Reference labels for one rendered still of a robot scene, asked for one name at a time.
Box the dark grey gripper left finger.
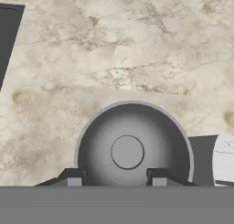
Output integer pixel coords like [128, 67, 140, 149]
[34, 167, 88, 187]

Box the dark grey hob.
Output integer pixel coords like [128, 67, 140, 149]
[0, 3, 27, 91]

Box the grey and white stand mixer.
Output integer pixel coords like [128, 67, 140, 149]
[187, 133, 234, 187]

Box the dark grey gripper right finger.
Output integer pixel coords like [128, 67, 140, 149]
[145, 167, 198, 187]

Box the grey metal mixer bowl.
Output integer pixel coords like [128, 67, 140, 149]
[73, 100, 196, 187]

